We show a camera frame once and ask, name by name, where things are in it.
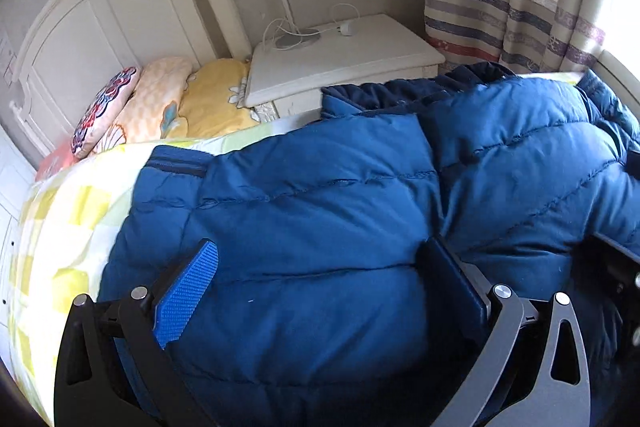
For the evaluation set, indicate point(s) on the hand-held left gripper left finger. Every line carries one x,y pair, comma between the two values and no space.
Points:
185,292

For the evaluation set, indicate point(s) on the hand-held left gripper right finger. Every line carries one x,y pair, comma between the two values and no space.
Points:
457,284

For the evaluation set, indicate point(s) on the blue puffer jacket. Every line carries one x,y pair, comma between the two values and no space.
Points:
325,217

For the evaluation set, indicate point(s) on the yellow checked bed sheet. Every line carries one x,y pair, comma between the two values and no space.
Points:
65,217

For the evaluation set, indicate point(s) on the pink cloth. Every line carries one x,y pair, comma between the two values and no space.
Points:
52,164

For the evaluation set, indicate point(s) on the yellow floral pillow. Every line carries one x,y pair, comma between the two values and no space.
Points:
215,102

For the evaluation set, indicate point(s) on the white cabinet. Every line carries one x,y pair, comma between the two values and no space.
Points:
10,207

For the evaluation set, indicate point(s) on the floral print pillow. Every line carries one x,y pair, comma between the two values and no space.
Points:
102,109

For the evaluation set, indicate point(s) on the peach patterned pillow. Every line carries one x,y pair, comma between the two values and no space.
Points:
155,92

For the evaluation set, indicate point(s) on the cream bedside ledge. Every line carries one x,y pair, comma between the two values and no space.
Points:
620,64

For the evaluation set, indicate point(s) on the window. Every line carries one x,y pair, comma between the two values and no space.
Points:
631,17

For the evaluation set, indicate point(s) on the white nightstand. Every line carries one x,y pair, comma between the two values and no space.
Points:
350,57

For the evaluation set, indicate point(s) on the white wooden headboard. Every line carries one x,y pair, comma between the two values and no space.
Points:
75,42

